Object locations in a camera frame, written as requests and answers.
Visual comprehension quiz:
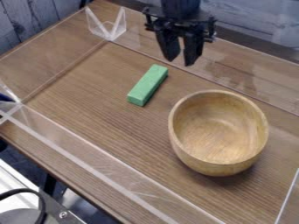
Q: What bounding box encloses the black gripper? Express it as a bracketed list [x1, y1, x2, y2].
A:
[143, 7, 217, 67]

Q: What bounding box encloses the clear acrylic corner bracket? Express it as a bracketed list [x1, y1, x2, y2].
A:
[86, 7, 127, 41]

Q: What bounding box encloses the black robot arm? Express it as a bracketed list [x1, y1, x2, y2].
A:
[143, 0, 217, 67]

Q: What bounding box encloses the green rectangular block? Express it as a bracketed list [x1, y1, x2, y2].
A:
[127, 64, 169, 107]

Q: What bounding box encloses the black cable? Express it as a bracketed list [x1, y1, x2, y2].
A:
[0, 188, 48, 224]

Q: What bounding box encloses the clear acrylic barrier wall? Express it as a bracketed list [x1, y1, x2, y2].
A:
[0, 87, 226, 224]

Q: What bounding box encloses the grey metal bracket with screw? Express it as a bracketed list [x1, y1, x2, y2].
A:
[42, 192, 87, 224]

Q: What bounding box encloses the brown wooden bowl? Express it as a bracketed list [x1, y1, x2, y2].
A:
[169, 89, 270, 177]

